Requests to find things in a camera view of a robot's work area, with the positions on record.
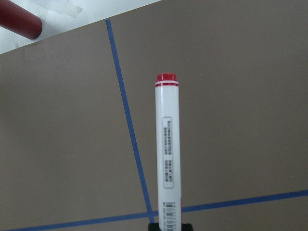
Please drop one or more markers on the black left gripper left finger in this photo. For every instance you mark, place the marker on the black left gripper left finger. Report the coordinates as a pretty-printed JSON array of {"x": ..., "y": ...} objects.
[{"x": 153, "y": 227}]

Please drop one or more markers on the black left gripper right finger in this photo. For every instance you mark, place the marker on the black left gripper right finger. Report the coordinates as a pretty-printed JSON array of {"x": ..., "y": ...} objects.
[{"x": 186, "y": 227}]

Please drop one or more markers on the white marker with red cap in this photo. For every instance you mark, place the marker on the white marker with red cap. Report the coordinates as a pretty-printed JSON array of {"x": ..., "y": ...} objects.
[{"x": 167, "y": 114}]

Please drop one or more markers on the brown paper table mat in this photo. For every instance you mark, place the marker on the brown paper table mat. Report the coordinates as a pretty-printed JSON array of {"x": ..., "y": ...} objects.
[{"x": 77, "y": 119}]

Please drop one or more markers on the piece of masking tape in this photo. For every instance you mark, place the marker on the piece of masking tape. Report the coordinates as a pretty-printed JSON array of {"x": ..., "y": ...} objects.
[{"x": 67, "y": 7}]

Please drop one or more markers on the dark red cylinder bottle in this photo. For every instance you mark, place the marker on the dark red cylinder bottle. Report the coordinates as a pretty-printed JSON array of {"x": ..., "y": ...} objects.
[{"x": 18, "y": 20}]

